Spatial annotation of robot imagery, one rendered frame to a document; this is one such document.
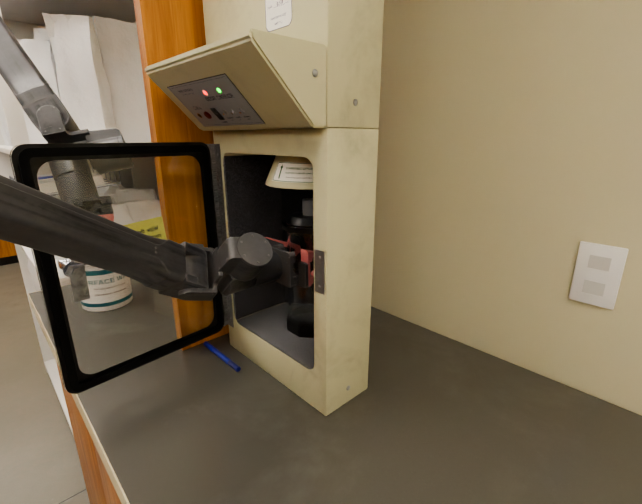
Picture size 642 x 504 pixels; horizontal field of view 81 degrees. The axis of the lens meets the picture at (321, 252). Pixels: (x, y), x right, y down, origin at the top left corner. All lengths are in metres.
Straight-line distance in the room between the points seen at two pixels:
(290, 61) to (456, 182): 0.53
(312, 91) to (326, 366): 0.42
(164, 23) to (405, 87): 0.52
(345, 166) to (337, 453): 0.43
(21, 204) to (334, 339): 0.44
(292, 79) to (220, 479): 0.54
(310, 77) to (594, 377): 0.75
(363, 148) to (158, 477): 0.56
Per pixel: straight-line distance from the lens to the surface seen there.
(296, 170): 0.63
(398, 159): 0.98
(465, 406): 0.76
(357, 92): 0.58
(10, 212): 0.47
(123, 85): 1.85
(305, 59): 0.51
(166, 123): 0.81
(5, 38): 0.95
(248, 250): 0.57
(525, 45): 0.87
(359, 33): 0.59
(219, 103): 0.63
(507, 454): 0.70
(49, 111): 0.82
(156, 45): 0.82
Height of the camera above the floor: 1.40
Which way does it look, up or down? 17 degrees down
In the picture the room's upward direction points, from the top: straight up
